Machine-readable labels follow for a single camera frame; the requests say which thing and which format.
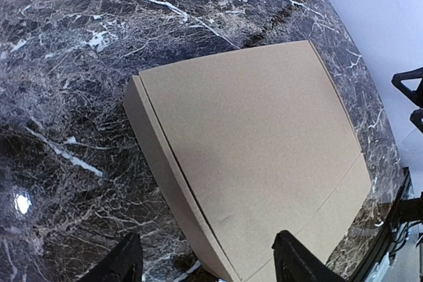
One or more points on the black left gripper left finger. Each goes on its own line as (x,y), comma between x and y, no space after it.
(123,263)

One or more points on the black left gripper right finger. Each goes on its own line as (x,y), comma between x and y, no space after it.
(294,262)

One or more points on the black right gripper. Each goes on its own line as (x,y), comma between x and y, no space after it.
(417,120)

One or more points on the brown cardboard box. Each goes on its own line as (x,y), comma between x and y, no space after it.
(248,143)

